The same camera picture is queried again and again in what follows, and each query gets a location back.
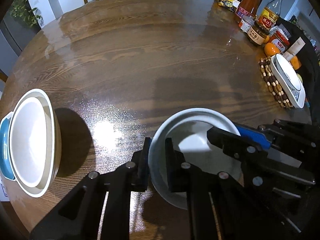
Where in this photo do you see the vinegar bottle yellow cap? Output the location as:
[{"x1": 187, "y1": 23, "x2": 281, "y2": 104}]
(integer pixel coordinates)
[{"x1": 257, "y1": 0, "x2": 283, "y2": 30}]

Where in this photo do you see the brown sauce jar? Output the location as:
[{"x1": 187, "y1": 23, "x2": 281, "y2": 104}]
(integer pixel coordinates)
[{"x1": 247, "y1": 25, "x2": 267, "y2": 46}]

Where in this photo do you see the blue dish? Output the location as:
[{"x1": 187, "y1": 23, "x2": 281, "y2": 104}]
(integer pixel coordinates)
[{"x1": 0, "y1": 112, "x2": 15, "y2": 181}]

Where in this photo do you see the patterned plate on trivet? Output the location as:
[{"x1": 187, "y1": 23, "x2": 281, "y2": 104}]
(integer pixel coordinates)
[{"x1": 271, "y1": 55, "x2": 305, "y2": 108}]

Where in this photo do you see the black bag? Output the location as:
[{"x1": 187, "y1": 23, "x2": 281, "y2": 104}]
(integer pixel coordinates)
[{"x1": 277, "y1": 17, "x2": 320, "y2": 100}]

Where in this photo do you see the white bowl with black rim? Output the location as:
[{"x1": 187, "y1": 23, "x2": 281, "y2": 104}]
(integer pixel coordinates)
[{"x1": 274, "y1": 54, "x2": 302, "y2": 91}]

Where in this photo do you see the small white ramekin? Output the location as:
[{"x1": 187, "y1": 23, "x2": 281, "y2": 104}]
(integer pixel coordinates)
[{"x1": 148, "y1": 108, "x2": 242, "y2": 209}]

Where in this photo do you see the wooden bead trivet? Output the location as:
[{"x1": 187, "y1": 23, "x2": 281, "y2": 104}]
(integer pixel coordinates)
[{"x1": 259, "y1": 57, "x2": 293, "y2": 109}]

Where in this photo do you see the orange fruit right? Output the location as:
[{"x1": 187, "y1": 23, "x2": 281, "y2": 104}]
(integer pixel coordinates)
[{"x1": 290, "y1": 55, "x2": 302, "y2": 70}]

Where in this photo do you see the orange fruit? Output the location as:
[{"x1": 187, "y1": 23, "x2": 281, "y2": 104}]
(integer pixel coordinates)
[
  {"x1": 264, "y1": 42, "x2": 280, "y2": 57},
  {"x1": 290, "y1": 55, "x2": 302, "y2": 70}
]

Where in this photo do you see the orange fruit front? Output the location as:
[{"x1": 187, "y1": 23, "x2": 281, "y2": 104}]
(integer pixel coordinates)
[{"x1": 264, "y1": 42, "x2": 280, "y2": 57}]

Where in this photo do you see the small white label jar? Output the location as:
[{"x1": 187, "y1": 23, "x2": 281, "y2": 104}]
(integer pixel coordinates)
[{"x1": 239, "y1": 16, "x2": 254, "y2": 33}]

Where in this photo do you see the yellow snack packet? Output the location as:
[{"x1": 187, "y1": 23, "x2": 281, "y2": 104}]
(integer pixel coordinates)
[{"x1": 216, "y1": 0, "x2": 240, "y2": 12}]

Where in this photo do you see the red sauce bottle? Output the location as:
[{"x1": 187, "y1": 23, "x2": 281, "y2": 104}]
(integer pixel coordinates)
[{"x1": 234, "y1": 0, "x2": 261, "y2": 23}]

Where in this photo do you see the hanging green plant left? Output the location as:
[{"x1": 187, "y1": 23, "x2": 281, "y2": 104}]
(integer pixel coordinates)
[{"x1": 9, "y1": 0, "x2": 43, "y2": 28}]

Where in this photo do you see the red lid chili jar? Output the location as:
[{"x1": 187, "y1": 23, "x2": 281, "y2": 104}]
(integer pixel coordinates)
[{"x1": 269, "y1": 30, "x2": 290, "y2": 53}]

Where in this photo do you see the beige tube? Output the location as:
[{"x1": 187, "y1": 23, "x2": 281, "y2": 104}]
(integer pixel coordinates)
[{"x1": 283, "y1": 37, "x2": 305, "y2": 61}]

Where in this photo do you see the medium white bowl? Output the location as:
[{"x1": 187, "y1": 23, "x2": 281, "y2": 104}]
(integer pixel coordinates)
[{"x1": 9, "y1": 95, "x2": 52, "y2": 187}]

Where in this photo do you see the large white bowl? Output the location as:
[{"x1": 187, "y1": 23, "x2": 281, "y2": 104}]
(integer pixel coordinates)
[{"x1": 9, "y1": 88, "x2": 61, "y2": 198}]

